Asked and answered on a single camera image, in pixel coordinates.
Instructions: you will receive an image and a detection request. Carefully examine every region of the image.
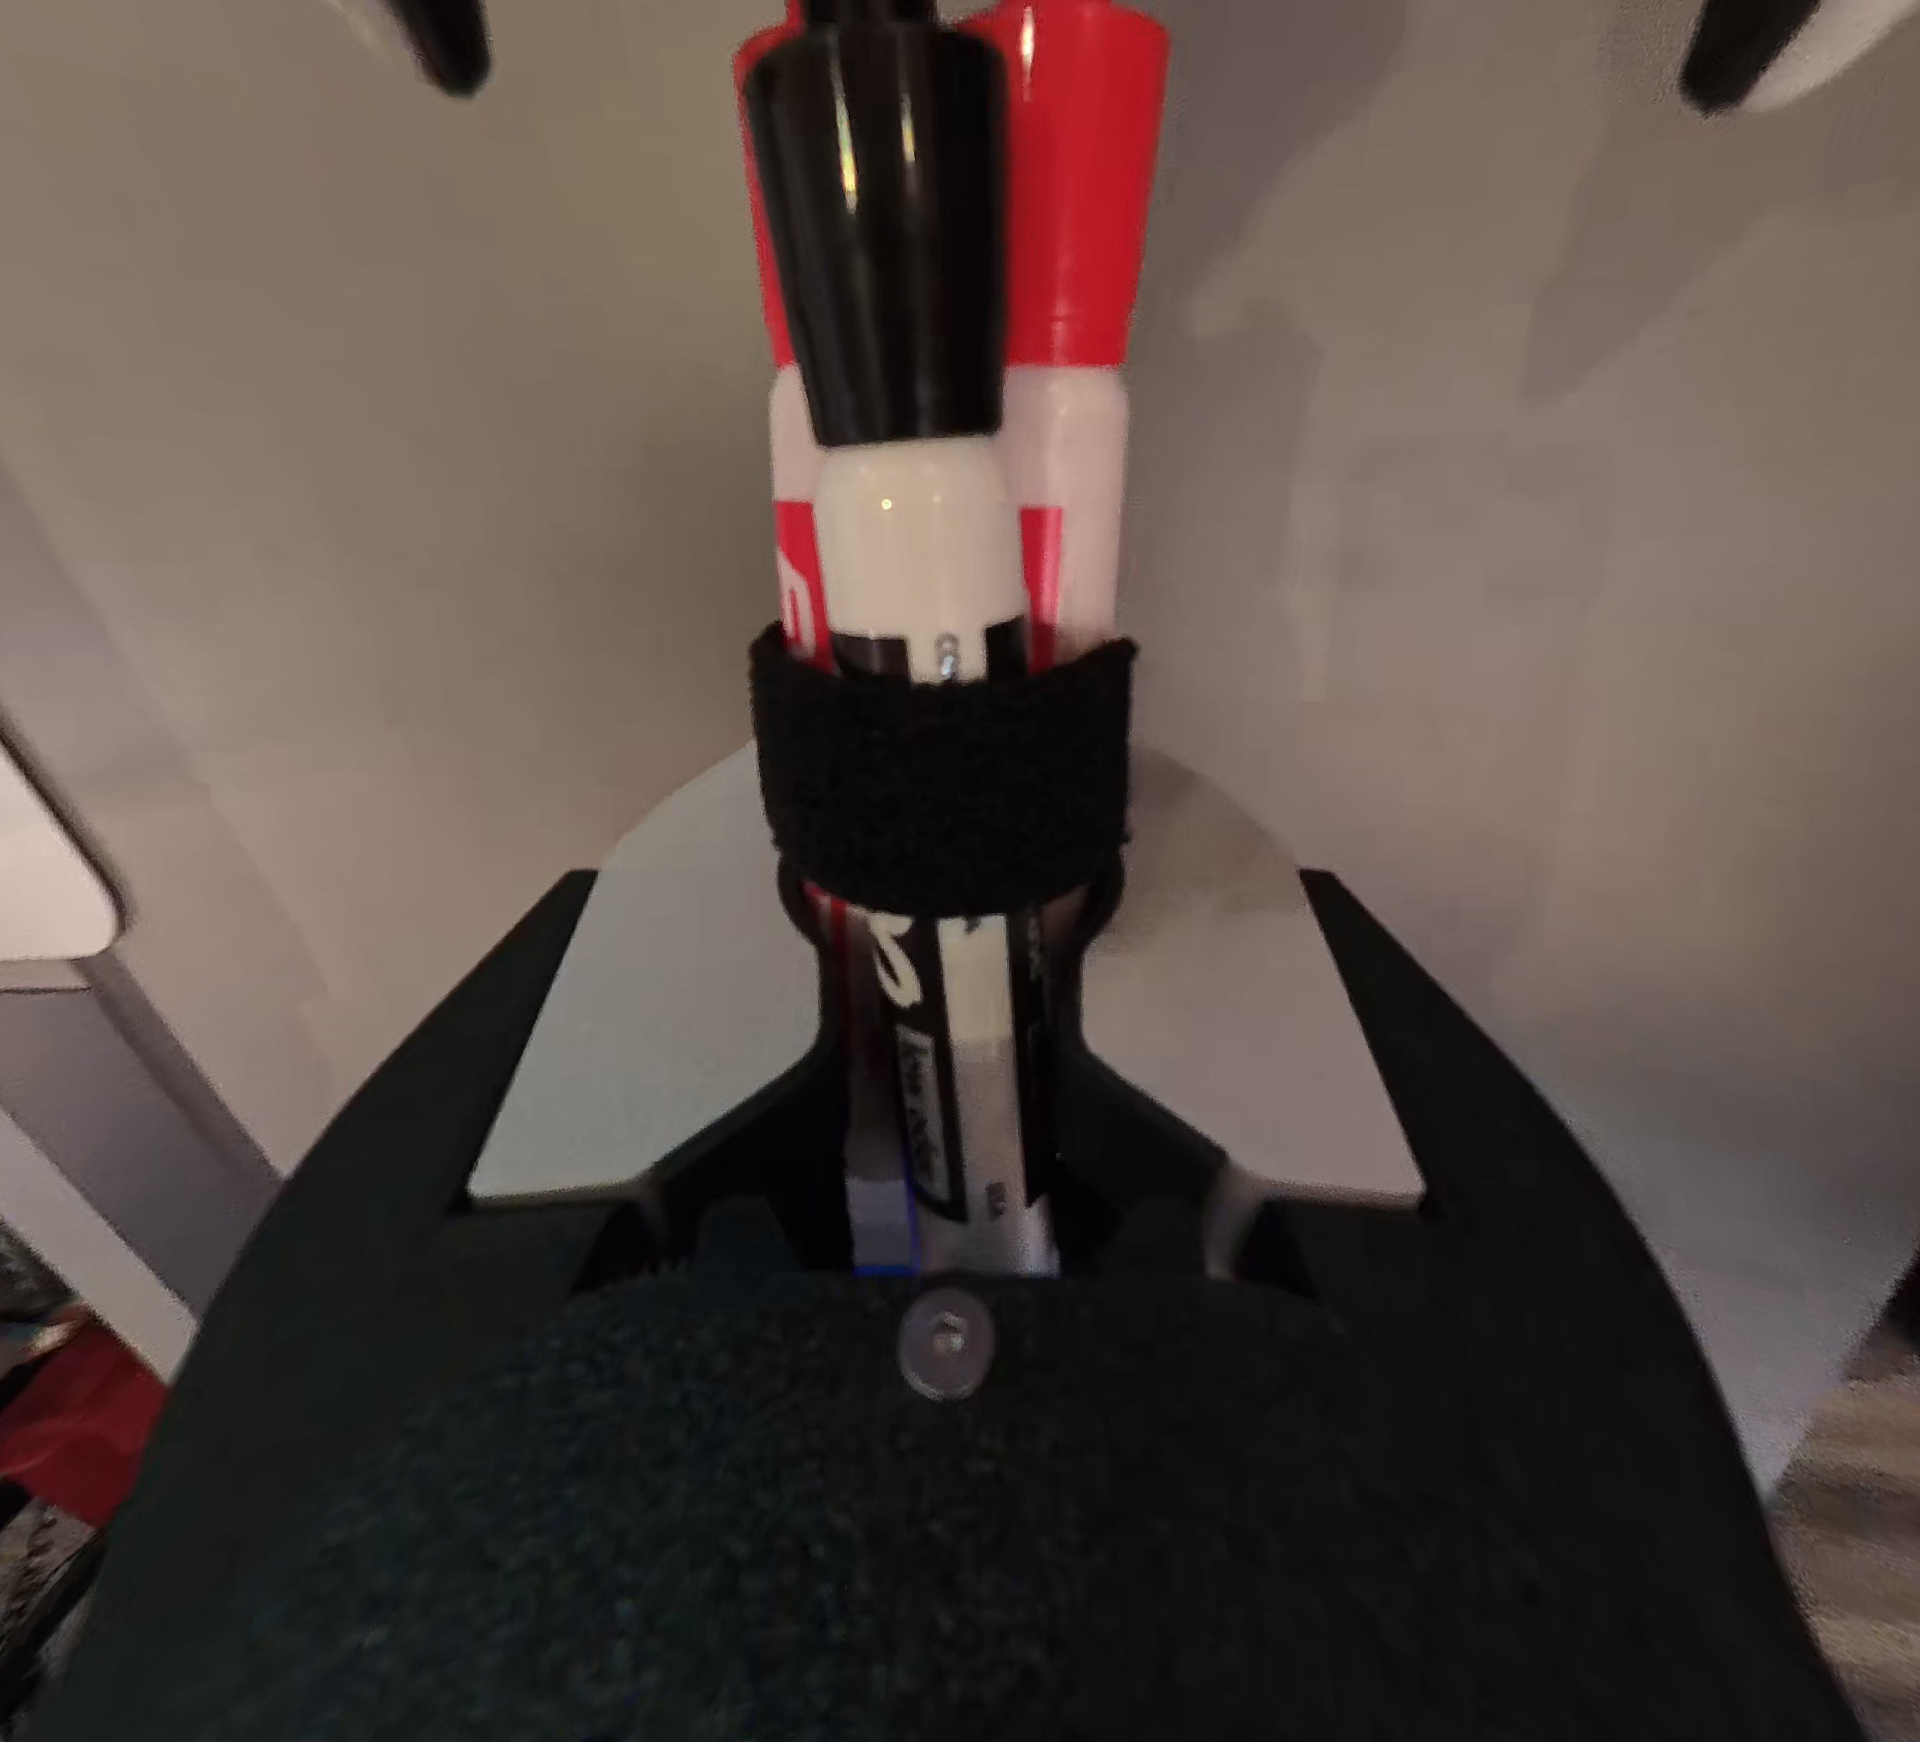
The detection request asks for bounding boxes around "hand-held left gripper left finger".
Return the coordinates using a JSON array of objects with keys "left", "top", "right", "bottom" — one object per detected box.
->
[{"left": 468, "top": 741, "right": 848, "bottom": 1219}]

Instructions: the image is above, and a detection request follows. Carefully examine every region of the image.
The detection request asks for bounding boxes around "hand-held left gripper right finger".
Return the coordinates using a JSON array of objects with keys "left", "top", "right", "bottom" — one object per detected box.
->
[{"left": 1049, "top": 743, "right": 1427, "bottom": 1210}]

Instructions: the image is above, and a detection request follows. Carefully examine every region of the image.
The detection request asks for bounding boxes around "black hook-and-loop strap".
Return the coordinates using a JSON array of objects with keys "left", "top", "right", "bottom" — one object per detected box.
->
[{"left": 746, "top": 624, "right": 1137, "bottom": 912}]

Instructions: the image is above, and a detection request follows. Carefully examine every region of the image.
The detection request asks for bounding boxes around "red dry-erase marker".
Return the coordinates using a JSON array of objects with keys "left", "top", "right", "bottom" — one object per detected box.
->
[
  {"left": 960, "top": 0, "right": 1173, "bottom": 672},
  {"left": 733, "top": 0, "right": 842, "bottom": 677}
]

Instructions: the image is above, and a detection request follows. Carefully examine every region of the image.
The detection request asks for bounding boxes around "black dry-erase marker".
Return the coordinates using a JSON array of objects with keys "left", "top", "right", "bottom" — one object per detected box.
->
[{"left": 745, "top": 0, "right": 1059, "bottom": 1282}]

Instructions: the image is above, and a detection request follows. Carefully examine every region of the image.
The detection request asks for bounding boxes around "white furniture panel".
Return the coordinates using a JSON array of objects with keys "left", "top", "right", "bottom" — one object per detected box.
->
[{"left": 0, "top": 708, "right": 126, "bottom": 966}]

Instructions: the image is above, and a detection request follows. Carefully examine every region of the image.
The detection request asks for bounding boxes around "red object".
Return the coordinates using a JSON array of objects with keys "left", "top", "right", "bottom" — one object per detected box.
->
[{"left": 0, "top": 1321, "right": 170, "bottom": 1549}]

